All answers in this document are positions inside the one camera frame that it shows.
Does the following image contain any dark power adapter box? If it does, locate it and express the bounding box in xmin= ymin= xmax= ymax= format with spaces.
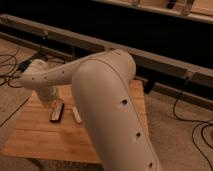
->
xmin=18 ymin=61 xmax=30 ymax=72

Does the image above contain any black rectangular eraser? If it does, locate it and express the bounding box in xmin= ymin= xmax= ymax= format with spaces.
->
xmin=50 ymin=101 xmax=64 ymax=122

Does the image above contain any black cable on right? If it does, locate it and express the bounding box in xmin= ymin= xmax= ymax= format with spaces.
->
xmin=172 ymin=74 xmax=213 ymax=163

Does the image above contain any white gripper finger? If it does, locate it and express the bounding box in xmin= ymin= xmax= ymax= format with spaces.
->
xmin=72 ymin=107 xmax=82 ymax=123

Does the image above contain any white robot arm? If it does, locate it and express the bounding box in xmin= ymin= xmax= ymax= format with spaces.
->
xmin=20 ymin=49 xmax=162 ymax=171

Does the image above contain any wooden table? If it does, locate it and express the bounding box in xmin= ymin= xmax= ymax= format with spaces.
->
xmin=0 ymin=79 xmax=149 ymax=165

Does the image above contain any long wooden beam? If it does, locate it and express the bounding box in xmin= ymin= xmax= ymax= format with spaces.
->
xmin=0 ymin=14 xmax=213 ymax=88

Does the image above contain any black floor cable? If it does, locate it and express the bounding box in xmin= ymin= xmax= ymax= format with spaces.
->
xmin=0 ymin=49 xmax=41 ymax=89

